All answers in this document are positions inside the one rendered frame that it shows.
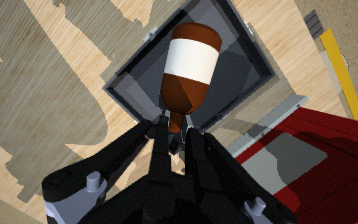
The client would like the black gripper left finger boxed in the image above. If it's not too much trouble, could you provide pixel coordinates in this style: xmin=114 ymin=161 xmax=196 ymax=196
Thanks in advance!
xmin=41 ymin=108 xmax=175 ymax=224

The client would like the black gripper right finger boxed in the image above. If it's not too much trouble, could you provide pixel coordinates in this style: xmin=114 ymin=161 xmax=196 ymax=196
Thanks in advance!
xmin=181 ymin=113 xmax=298 ymax=224

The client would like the red divided crate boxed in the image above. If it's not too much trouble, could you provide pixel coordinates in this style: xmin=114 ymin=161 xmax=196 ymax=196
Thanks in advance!
xmin=235 ymin=107 xmax=358 ymax=224

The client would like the brown glass bottle with white label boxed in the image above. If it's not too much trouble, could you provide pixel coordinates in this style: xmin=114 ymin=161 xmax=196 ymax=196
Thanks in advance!
xmin=160 ymin=22 xmax=222 ymax=133

